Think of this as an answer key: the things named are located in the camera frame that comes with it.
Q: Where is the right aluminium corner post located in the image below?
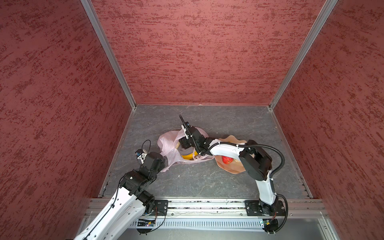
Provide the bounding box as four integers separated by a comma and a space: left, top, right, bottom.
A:
269, 0, 338, 112

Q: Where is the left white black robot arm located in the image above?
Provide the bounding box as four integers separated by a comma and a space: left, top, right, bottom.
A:
75, 151, 166, 240

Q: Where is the red fake strawberry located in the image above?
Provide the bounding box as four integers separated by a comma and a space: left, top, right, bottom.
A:
222, 156, 234, 165

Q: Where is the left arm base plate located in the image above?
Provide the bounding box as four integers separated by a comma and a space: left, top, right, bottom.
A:
149, 200, 169, 216

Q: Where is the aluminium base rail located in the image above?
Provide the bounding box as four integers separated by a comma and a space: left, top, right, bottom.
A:
85, 197, 328, 218

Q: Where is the yellow fake lemon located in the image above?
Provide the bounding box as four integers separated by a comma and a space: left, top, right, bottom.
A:
180, 150, 199, 161

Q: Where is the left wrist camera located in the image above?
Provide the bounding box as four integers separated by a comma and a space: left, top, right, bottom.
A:
135, 149, 148, 165

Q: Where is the left aluminium corner post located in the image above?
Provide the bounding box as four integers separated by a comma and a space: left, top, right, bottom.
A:
81, 0, 137, 111

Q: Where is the right black corrugated cable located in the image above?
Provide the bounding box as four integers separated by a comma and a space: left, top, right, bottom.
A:
179, 114, 289, 233

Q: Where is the pink scalloped bowl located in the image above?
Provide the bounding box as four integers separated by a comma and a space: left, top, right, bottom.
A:
215, 135, 247, 175

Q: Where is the aluminium corner post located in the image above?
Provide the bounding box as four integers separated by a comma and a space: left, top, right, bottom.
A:
81, 0, 137, 111
269, 0, 338, 112

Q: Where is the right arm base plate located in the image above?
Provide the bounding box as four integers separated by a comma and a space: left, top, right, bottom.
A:
245, 200, 286, 217

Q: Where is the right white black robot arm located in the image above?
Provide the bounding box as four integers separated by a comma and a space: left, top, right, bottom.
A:
181, 120, 286, 216

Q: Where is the pink plastic bag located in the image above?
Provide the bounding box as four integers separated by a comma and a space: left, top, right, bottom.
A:
157, 130, 214, 173

